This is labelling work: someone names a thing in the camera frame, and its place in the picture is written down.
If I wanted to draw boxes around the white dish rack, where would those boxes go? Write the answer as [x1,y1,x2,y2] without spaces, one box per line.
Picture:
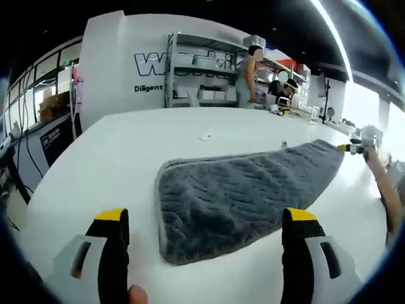
[286,94,320,123]

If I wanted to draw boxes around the cardboard boxes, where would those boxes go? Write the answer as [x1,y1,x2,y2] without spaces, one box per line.
[39,91,72,123]

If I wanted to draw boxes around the person's left hand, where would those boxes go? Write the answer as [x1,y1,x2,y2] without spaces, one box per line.
[128,284,149,304]

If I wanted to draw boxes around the grey towel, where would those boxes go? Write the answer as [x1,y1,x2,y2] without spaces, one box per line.
[154,138,346,266]

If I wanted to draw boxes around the black tripod stand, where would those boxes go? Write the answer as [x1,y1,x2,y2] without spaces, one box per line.
[319,79,332,123]

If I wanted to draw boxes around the metal shelf rack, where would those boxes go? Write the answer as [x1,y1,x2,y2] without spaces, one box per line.
[164,31,313,109]

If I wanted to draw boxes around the ceiling light strip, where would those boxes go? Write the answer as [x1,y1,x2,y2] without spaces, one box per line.
[311,0,354,82]

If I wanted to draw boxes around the dark panel with logo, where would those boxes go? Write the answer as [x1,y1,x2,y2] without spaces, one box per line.
[39,115,83,168]

